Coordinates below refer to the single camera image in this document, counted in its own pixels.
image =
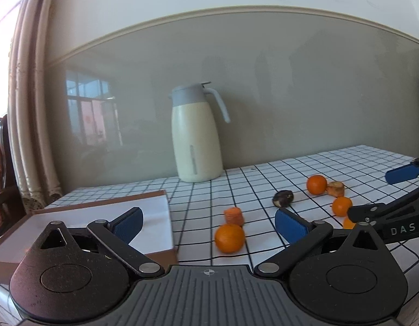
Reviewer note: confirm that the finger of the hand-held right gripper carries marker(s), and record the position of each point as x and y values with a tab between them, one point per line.
365	212
401	174

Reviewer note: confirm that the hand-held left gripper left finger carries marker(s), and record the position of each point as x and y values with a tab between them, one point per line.
129	222

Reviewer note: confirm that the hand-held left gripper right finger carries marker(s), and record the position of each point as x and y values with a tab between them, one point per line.
291	224

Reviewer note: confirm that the tangerine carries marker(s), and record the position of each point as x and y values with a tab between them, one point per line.
342	206
348	224
230	238
316	184

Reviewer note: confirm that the brown cardboard box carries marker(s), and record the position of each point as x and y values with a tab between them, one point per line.
157	224

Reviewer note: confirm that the carrot piece with stem end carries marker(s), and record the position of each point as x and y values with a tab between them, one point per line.
336	188

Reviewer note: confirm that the orange carrot piece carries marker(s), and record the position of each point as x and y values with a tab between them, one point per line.
234	215

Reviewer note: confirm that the white checked tablecloth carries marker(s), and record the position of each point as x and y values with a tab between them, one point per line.
250	183

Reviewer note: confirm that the cream thermos jug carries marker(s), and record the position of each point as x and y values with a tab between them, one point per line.
196	135

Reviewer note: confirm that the beige curtain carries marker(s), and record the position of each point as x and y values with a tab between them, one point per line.
29	108

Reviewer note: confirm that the window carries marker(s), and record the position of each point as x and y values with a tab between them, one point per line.
0	57

